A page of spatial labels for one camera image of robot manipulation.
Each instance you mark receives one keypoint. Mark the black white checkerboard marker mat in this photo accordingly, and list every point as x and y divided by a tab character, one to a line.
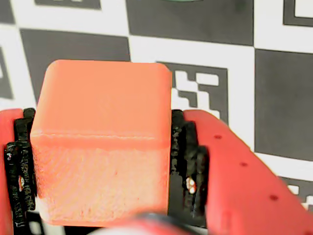
195	36

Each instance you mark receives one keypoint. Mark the orange cube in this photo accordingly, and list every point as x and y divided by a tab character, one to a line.
102	122

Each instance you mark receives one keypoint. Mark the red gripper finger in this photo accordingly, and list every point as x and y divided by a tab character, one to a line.
244	191
9	122

